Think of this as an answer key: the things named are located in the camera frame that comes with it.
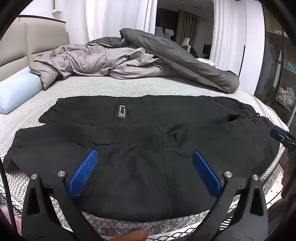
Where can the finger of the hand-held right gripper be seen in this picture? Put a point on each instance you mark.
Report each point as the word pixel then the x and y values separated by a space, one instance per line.
pixel 281 133

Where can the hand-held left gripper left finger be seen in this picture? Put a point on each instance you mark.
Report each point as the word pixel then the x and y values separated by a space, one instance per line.
pixel 83 172

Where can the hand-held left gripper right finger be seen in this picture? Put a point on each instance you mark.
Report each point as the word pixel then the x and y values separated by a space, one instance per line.
pixel 207 173

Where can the black pants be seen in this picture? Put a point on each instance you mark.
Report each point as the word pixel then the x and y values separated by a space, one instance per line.
pixel 138 143

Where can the person's left hand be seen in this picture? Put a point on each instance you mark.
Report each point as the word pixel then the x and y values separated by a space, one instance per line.
pixel 134 235

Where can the open wardrobe shelf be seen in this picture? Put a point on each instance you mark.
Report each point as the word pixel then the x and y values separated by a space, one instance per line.
pixel 277 69

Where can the white patterned bed mattress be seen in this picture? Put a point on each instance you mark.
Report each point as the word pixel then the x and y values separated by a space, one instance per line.
pixel 115 88

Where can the light blue pillow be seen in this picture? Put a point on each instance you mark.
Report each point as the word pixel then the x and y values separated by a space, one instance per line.
pixel 18 90

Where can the white curtain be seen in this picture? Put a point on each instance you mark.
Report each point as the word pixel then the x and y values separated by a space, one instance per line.
pixel 227 32
pixel 108 18

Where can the grey duvet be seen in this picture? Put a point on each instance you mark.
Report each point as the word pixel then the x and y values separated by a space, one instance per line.
pixel 104 60

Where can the beige headboard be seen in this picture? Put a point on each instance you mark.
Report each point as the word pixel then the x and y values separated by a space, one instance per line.
pixel 44 39

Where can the olive curtain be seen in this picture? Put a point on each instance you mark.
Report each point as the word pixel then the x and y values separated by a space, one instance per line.
pixel 187 27

